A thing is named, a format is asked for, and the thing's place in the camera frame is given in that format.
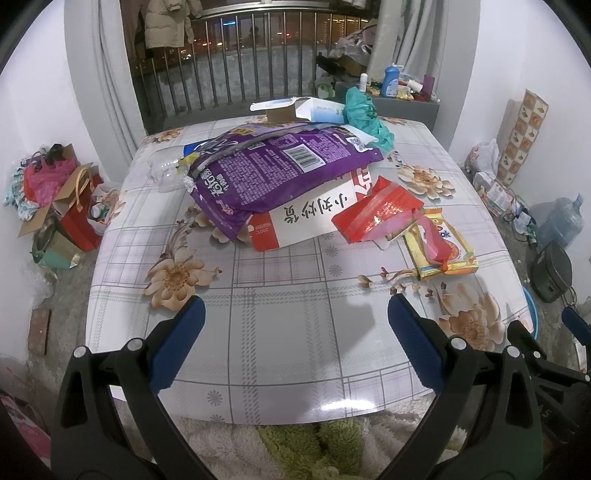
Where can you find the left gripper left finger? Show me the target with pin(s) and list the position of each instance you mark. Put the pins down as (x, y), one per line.
(88, 440)

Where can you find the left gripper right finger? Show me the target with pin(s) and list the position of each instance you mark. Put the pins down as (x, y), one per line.
(505, 440)

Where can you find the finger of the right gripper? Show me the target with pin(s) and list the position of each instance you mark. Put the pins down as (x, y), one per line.
(578, 327)
(532, 353)

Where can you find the yellow snack package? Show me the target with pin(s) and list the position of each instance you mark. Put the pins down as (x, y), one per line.
(437, 248)

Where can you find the red plastic wrapper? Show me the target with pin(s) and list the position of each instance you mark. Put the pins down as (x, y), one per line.
(388, 211)

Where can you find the red and white carton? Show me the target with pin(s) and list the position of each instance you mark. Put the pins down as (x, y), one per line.
(309, 215)

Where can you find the teal plastic bag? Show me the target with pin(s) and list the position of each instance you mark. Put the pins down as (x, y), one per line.
(361, 113)

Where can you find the purple snack bag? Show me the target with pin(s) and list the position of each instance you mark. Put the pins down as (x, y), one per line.
(257, 167)

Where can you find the white cardboard box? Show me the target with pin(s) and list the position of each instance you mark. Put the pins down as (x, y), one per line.
(301, 109)

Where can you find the clear Pepsi bottle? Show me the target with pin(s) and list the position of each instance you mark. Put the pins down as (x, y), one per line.
(170, 167)

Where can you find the blue plastic basin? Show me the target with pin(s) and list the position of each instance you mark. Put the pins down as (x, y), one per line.
(533, 312)

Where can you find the black electric heater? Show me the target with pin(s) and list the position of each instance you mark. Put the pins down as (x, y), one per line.
(551, 273)

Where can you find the blue water jug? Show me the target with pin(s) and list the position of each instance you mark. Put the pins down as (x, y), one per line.
(563, 224)

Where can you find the red brick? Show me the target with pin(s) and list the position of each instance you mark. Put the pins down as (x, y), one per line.
(38, 330)

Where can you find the green fuzzy blanket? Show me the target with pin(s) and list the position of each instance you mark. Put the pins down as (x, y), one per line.
(326, 450)

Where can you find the white plastic bag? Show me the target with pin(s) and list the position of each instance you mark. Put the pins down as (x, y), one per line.
(484, 157)

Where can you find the teal gold gift bag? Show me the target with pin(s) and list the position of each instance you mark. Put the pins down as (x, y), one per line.
(52, 249)

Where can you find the red gift bag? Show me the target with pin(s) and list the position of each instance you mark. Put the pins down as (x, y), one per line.
(81, 216)

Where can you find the patterned tall carton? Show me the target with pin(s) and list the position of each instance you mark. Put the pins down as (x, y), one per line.
(525, 130)

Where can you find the brown cardboard box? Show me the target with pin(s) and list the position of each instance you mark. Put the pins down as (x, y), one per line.
(56, 152)

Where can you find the grey cabinet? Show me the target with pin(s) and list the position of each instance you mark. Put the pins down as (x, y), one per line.
(425, 112)

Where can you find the pink clothing bundle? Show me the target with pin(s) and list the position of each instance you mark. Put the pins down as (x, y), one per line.
(43, 181)

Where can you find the purple cup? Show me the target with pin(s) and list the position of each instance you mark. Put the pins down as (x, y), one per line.
(428, 86)

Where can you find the blue detergent bottle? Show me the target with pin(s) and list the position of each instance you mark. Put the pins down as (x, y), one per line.
(390, 83)

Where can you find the white spray bottle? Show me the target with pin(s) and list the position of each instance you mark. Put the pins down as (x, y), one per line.
(363, 84)

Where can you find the grey left curtain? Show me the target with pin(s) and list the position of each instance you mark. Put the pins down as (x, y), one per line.
(124, 117)

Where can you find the grey curtain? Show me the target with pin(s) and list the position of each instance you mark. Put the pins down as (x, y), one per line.
(411, 34)
(124, 117)

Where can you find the grey right curtain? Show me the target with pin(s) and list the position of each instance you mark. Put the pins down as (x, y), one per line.
(411, 34)

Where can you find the metal balcony railing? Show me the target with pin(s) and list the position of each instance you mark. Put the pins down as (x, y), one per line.
(243, 52)

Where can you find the beige hanging coat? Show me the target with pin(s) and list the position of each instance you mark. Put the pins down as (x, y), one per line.
(168, 23)

